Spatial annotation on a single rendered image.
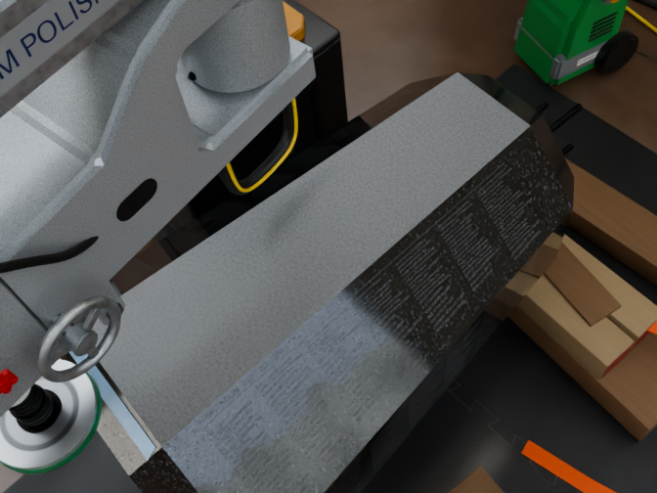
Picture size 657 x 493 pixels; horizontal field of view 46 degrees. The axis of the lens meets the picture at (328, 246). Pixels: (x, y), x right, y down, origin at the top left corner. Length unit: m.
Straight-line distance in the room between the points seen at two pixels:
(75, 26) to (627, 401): 1.80
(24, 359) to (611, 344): 1.56
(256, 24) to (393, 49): 1.93
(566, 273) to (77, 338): 1.52
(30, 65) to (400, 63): 2.28
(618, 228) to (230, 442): 1.51
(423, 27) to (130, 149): 2.23
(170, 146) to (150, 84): 0.13
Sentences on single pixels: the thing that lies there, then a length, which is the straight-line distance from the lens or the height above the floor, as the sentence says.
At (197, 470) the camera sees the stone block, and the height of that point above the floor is 0.76.
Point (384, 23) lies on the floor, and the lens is 3.26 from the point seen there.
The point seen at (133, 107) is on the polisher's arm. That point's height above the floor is 1.43.
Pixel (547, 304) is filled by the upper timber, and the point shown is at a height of 0.22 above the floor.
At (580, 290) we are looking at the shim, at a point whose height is 0.24.
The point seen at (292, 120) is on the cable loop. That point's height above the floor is 0.99.
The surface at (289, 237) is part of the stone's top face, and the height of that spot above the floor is 0.82.
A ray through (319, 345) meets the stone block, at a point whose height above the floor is 0.78.
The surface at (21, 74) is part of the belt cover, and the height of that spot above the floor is 1.60.
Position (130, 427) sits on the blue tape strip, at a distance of 1.58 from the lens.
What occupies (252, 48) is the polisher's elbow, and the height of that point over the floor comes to 1.34.
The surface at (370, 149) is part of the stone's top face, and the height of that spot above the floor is 0.82.
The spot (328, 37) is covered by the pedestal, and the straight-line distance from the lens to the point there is 2.15.
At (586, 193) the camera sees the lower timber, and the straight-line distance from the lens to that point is 2.64.
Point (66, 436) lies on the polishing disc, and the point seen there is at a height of 0.88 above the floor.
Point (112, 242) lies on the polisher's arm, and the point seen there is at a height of 1.24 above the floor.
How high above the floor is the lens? 2.22
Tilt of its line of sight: 59 degrees down
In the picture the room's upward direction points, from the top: 9 degrees counter-clockwise
